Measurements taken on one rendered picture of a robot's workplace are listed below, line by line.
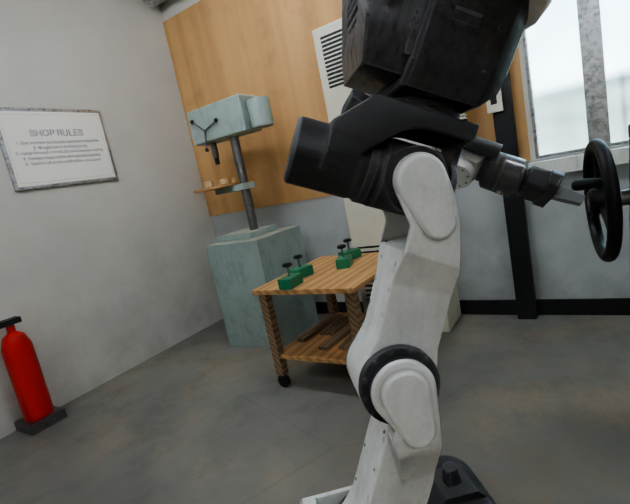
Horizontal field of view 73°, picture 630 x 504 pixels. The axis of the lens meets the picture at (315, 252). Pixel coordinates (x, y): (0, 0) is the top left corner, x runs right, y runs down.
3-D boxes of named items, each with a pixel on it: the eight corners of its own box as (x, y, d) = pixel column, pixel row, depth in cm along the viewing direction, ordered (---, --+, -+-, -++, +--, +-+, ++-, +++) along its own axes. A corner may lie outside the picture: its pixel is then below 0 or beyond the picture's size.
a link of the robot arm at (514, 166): (536, 219, 99) (485, 200, 103) (552, 182, 100) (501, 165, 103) (553, 203, 87) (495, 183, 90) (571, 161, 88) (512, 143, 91)
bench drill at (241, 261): (265, 319, 334) (218, 114, 308) (333, 320, 301) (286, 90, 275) (223, 345, 295) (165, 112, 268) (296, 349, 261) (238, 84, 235)
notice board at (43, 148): (117, 179, 289) (98, 110, 281) (119, 179, 288) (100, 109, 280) (14, 191, 236) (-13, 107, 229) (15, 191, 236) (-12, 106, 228)
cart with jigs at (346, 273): (337, 337, 268) (317, 238, 257) (424, 341, 236) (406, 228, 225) (273, 390, 215) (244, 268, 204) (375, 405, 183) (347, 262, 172)
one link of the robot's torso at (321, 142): (284, 182, 66) (312, 67, 64) (281, 183, 78) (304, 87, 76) (449, 226, 70) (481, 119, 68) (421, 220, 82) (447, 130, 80)
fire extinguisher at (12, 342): (50, 411, 243) (17, 313, 233) (67, 416, 233) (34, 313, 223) (16, 430, 229) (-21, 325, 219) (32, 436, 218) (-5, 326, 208)
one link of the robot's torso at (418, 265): (359, 433, 71) (380, 147, 64) (340, 385, 88) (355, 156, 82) (446, 431, 73) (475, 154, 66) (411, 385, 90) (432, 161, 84)
